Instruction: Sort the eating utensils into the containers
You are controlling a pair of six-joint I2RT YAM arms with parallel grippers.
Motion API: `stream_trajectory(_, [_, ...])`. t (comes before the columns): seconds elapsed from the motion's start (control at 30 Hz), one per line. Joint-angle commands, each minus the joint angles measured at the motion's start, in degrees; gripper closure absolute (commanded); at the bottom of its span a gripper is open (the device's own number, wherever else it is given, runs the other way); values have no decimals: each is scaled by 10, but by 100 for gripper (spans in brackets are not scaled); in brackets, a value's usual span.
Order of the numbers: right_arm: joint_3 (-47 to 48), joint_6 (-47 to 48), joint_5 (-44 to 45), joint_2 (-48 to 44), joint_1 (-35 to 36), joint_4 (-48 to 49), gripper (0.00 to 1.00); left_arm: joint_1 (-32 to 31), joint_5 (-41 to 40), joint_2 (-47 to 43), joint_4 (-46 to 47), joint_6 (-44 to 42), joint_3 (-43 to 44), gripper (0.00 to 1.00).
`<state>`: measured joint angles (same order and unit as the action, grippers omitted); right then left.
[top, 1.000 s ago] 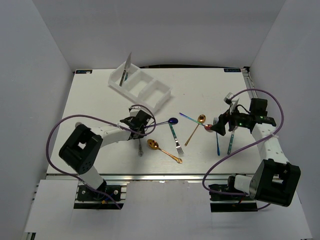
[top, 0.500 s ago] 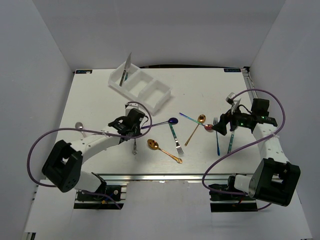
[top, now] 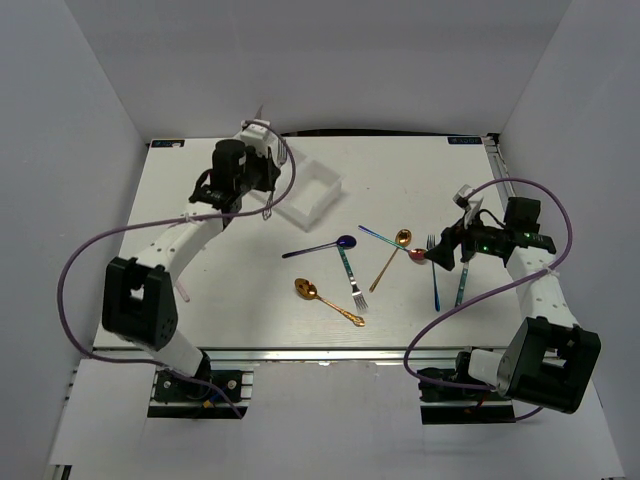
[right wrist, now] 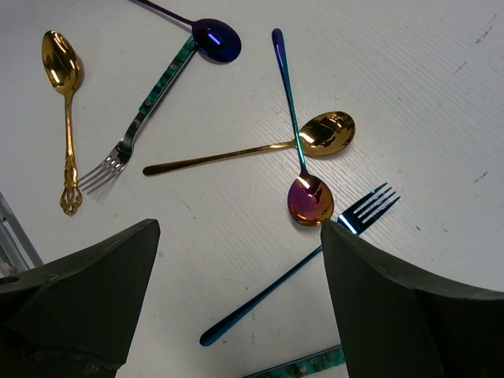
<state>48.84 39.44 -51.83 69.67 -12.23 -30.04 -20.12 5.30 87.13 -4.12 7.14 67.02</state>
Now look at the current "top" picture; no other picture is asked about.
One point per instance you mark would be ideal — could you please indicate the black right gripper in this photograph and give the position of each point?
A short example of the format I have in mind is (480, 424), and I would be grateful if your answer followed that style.
(442, 253)

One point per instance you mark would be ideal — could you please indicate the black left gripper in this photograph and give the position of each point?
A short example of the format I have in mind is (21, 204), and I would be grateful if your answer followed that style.
(271, 171)

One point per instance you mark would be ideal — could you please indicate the ornate silver fork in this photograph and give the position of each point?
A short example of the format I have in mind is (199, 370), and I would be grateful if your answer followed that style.
(277, 156)

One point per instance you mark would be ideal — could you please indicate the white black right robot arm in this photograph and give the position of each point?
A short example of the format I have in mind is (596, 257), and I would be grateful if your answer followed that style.
(550, 360)

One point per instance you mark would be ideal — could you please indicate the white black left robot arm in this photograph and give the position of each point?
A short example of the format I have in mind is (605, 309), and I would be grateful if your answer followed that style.
(139, 304)

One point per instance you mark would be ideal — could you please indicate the blue iridescent fork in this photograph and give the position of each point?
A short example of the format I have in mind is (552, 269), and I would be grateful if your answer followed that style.
(435, 285)

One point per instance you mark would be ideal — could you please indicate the rainbow iridescent spoon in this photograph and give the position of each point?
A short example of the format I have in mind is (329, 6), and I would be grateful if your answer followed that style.
(417, 255)

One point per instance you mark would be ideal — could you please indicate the slim gold spoon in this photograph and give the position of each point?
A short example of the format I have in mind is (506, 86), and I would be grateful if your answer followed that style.
(387, 262)

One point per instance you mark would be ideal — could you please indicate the white three-compartment plastic tray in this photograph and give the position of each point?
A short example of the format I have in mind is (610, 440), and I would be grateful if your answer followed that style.
(316, 186)

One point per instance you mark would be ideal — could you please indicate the purple blue iridescent spoon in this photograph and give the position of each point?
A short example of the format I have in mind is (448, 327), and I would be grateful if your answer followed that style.
(344, 241)

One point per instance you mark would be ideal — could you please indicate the left blue corner label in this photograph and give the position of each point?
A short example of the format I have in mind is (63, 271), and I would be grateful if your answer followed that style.
(167, 143)

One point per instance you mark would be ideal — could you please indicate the blue corner label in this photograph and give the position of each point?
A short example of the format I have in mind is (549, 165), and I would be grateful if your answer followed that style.
(167, 143)
(464, 140)

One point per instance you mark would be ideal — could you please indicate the right blue corner label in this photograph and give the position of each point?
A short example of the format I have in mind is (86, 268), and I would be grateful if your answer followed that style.
(464, 140)

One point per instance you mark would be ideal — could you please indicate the ornate gold spoon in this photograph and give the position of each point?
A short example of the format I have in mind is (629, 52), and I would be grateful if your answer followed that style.
(308, 291)

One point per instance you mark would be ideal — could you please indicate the teal handled silver spoon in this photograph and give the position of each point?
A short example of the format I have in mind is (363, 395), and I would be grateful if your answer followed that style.
(462, 284)

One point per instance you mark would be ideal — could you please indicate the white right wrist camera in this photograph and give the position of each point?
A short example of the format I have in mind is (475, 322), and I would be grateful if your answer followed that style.
(471, 205)

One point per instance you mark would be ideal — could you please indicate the teal handled silver fork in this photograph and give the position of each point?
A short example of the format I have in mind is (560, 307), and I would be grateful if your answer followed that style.
(357, 294)

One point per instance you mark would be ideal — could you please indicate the aluminium table frame rail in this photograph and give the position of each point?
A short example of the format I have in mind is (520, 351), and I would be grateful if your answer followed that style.
(534, 254)

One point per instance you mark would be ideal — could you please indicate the pink handled silver spoon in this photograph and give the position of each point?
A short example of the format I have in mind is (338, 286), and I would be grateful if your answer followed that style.
(182, 292)

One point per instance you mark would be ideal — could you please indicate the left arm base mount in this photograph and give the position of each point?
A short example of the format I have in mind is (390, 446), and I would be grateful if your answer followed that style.
(173, 398)

